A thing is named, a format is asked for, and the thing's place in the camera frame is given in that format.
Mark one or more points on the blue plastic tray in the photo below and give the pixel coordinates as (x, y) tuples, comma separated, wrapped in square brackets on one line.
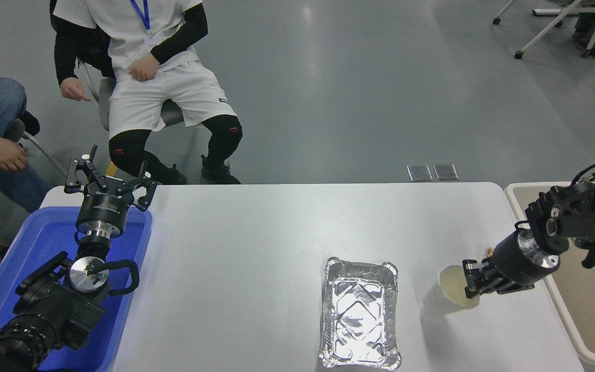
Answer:
[(34, 243)]

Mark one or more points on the white paper cup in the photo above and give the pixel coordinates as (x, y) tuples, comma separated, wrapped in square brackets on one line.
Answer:
[(450, 289)]

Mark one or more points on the person's hand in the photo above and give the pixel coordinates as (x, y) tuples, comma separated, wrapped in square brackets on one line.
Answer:
[(8, 155)]

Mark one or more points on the white floor bar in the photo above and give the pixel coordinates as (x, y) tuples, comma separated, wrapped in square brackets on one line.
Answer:
[(548, 11)]

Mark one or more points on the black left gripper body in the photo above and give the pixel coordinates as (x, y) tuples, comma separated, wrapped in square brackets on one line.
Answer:
[(104, 209)]

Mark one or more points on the white frame wheeled chair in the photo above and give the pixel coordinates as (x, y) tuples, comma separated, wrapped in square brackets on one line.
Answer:
[(550, 26)]

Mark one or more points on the large pale plastic bin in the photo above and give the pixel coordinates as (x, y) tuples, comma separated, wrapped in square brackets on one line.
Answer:
[(586, 310)]

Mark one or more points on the metal floor plate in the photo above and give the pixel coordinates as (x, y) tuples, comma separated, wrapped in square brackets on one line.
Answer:
[(445, 171), (420, 172)]

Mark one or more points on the grey chair with thin legs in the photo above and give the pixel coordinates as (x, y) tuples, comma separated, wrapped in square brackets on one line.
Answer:
[(16, 129)]

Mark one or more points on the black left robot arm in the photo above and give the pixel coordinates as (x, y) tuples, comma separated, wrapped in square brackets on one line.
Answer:
[(55, 310)]

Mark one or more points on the person's left hand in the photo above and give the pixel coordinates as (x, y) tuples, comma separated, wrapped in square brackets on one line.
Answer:
[(144, 67)]

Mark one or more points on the silver foil tray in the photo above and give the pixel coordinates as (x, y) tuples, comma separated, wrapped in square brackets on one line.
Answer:
[(359, 315)]

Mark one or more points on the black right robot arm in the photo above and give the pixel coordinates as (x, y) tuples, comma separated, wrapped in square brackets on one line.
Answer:
[(586, 217)]

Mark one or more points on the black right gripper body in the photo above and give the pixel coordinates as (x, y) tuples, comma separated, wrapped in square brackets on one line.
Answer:
[(509, 266)]

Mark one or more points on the person's right hand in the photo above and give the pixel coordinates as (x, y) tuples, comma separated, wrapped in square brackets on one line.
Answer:
[(74, 90)]

